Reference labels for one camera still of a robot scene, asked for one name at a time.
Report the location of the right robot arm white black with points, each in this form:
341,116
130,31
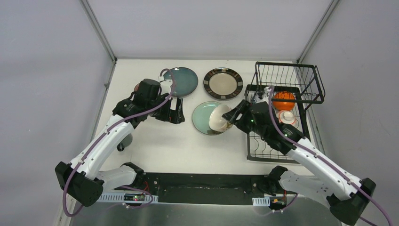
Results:
344,194

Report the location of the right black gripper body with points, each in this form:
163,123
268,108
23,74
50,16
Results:
247,124

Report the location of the dark blue plate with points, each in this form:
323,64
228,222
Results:
186,81

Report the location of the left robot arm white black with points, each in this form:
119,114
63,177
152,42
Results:
82,178

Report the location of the plain white bowl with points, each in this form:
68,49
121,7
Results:
216,120

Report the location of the teal flower plate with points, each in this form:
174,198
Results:
200,117

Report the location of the black striped rim plate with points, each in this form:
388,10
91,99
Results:
223,83

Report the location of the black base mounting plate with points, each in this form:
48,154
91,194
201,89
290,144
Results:
218,189

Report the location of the orange floral pattern bowl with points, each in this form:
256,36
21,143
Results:
286,117

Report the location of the black wire dish rack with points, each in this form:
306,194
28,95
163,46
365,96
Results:
304,83

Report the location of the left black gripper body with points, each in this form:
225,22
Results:
171,110

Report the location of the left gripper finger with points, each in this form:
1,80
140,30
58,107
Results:
176,117
176,104

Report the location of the orange bowl white inside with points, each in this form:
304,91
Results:
282,101

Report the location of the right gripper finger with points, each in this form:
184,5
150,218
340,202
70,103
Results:
232,118
241,108

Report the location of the dark green mug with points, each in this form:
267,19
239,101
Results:
126,141

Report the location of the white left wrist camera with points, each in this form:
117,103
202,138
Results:
150,92

